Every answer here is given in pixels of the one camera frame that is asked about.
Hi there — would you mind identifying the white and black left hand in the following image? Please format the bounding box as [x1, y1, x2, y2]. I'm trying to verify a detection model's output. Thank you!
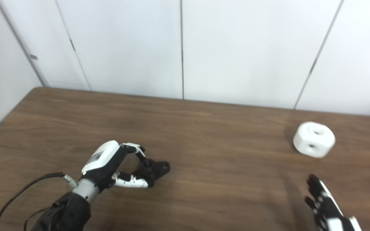
[81, 140, 155, 193]

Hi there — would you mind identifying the white and black right hand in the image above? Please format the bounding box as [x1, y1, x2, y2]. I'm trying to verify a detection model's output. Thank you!
[304, 174, 362, 231]

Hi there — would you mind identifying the black flanged holder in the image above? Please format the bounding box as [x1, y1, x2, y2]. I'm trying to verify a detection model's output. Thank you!
[139, 159, 171, 187]

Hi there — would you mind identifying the round white plastic piece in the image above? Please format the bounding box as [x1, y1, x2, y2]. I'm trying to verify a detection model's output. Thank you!
[293, 122, 336, 158]

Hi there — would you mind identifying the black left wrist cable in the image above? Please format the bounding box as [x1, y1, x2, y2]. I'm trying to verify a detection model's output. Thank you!
[0, 173, 78, 231]

